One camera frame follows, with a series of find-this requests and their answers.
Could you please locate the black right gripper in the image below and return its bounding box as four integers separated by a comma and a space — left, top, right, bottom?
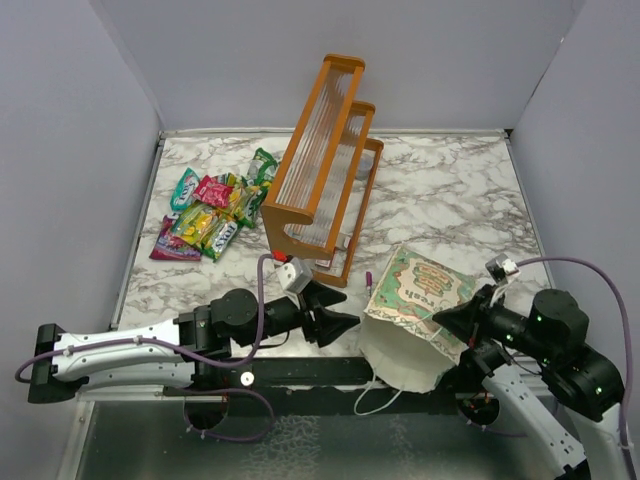
433, 281, 556, 361

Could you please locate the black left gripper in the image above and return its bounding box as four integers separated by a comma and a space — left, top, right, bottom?
236, 281, 360, 349

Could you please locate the green patterned paper bag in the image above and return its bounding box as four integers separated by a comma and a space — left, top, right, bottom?
353, 245, 477, 416

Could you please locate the green Fox's snack packet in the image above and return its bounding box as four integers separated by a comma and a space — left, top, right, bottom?
201, 218, 242, 262

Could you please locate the yellow green striped packet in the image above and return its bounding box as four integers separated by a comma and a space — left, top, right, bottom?
220, 173, 271, 228

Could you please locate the yellow fruit snack packet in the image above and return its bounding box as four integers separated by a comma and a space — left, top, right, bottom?
171, 201, 219, 248

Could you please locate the green apple tea packet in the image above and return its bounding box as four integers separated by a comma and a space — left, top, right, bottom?
245, 148, 279, 186

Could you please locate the red snack packet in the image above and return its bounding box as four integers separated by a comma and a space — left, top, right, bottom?
193, 176, 233, 208

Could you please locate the purple berry snack packet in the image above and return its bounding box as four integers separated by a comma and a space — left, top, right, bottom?
149, 215, 202, 262

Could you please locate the teal snack packet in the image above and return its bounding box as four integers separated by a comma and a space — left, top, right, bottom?
170, 168, 200, 212

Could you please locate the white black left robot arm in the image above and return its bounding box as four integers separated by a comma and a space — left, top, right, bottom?
26, 281, 360, 404

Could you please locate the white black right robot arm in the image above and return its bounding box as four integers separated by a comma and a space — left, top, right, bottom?
433, 285, 638, 479

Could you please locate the red white small box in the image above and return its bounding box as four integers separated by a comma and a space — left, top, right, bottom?
315, 257, 334, 269

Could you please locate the purple capped marker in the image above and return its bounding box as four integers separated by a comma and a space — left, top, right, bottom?
365, 271, 373, 298

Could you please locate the orange wooden tiered rack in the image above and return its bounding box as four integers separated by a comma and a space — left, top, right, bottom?
261, 53, 384, 288

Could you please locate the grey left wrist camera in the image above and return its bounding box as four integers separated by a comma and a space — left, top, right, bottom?
272, 251, 313, 295

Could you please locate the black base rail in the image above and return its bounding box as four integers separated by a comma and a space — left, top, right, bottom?
163, 357, 500, 424

